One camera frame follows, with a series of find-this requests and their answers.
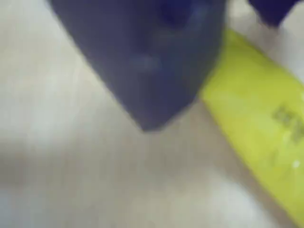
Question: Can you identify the yellow instant coffee stick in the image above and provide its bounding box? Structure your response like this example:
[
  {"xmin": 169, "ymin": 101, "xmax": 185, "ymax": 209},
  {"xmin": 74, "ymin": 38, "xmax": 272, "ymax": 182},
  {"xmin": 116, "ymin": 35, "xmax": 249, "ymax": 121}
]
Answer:
[{"xmin": 200, "ymin": 29, "xmax": 304, "ymax": 228}]

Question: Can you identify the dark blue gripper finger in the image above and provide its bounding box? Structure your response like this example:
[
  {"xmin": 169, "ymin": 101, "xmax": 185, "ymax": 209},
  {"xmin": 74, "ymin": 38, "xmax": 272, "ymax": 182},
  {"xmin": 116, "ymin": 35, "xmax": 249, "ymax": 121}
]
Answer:
[
  {"xmin": 247, "ymin": 0, "xmax": 302, "ymax": 27},
  {"xmin": 47, "ymin": 0, "xmax": 228, "ymax": 133}
]

